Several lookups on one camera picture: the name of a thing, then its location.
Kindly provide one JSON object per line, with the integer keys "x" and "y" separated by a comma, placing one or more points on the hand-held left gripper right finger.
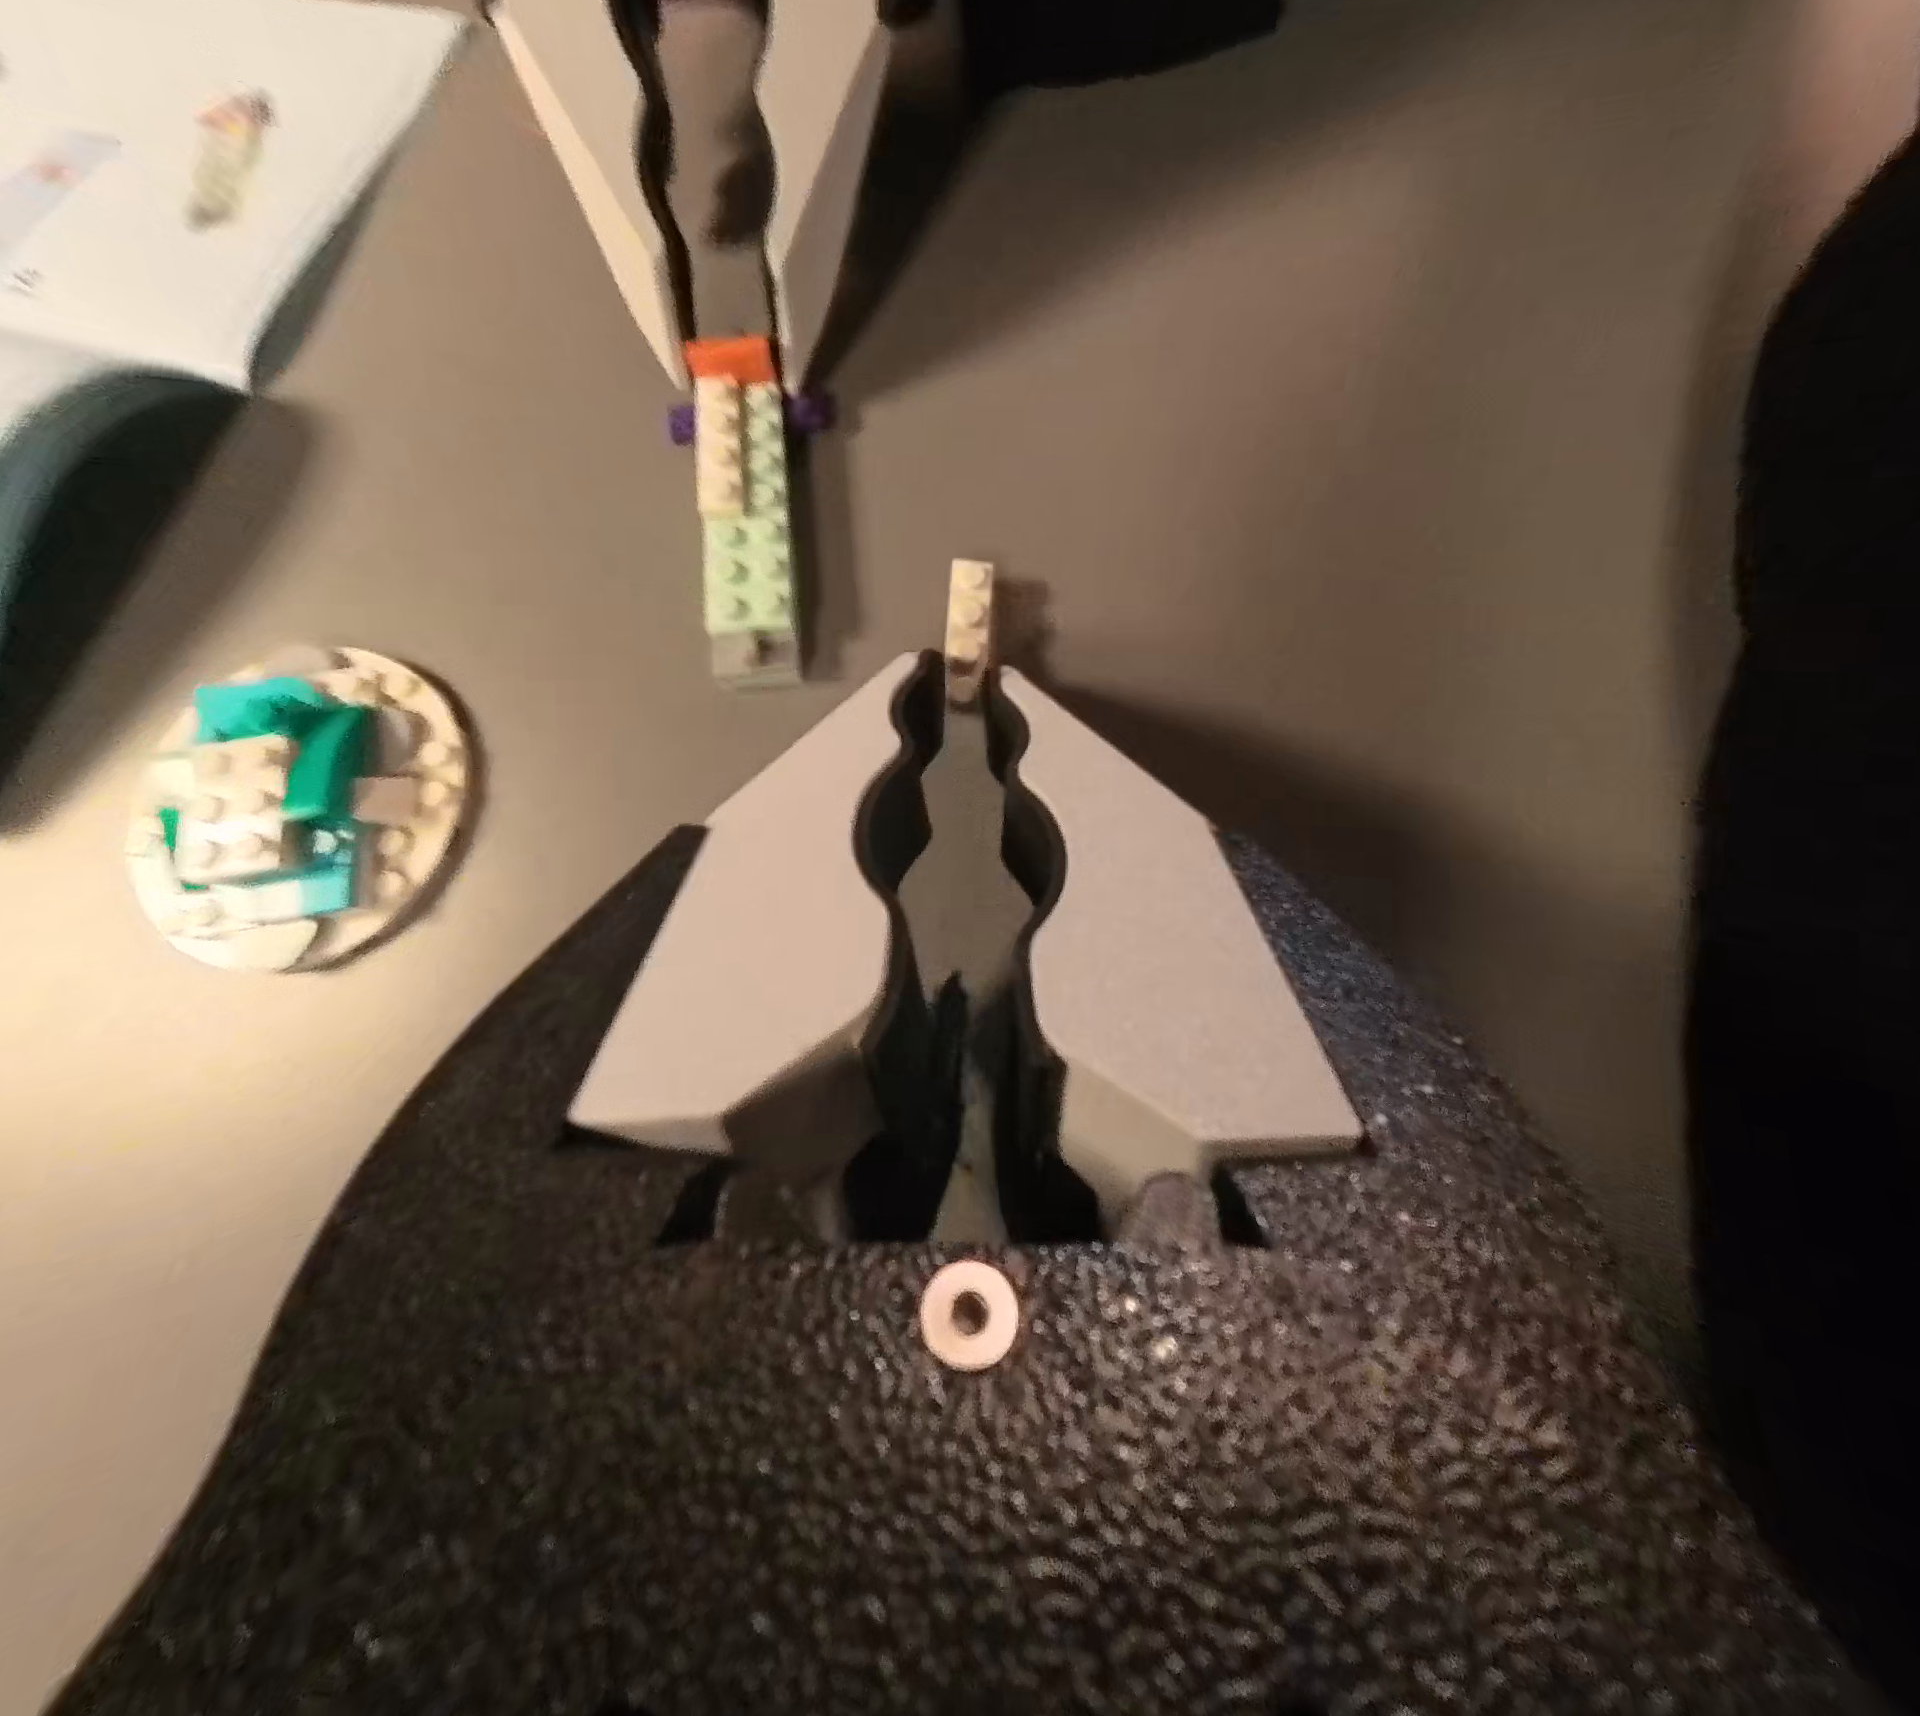
{"x": 1185, "y": 997}

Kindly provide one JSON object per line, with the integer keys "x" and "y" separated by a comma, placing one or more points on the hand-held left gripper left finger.
{"x": 751, "y": 967}

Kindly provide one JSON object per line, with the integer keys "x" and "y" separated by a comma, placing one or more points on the lego instruction booklet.
{"x": 224, "y": 201}

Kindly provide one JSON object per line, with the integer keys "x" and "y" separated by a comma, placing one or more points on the green and white lego assembly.
{"x": 743, "y": 577}

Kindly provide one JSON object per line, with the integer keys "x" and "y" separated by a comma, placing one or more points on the small tan lego brick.
{"x": 971, "y": 615}

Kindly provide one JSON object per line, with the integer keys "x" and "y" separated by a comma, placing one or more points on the round white lego base build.
{"x": 429, "y": 771}

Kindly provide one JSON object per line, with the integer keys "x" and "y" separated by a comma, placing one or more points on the person's black clothing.
{"x": 1830, "y": 847}

